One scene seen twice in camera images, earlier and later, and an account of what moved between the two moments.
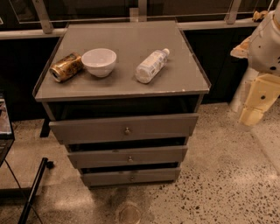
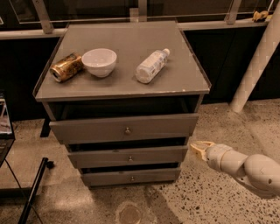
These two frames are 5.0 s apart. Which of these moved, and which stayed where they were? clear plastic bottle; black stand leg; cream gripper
Moved: cream gripper
Stayed: clear plastic bottle; black stand leg
